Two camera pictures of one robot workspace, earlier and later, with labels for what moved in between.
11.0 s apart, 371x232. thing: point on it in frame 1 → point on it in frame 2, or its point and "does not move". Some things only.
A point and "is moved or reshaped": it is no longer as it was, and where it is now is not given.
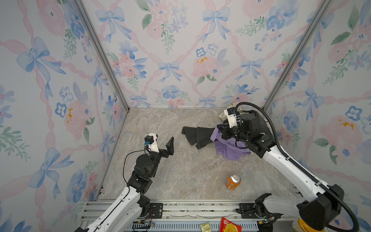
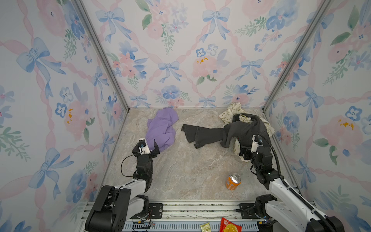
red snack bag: (227, 226) does not move
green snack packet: (206, 227) does not move
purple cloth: (229, 148) → (161, 129)
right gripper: (225, 131) → (248, 152)
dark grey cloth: (201, 136) is moved or reshaped
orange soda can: (233, 181) does not move
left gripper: (165, 154) → (152, 153)
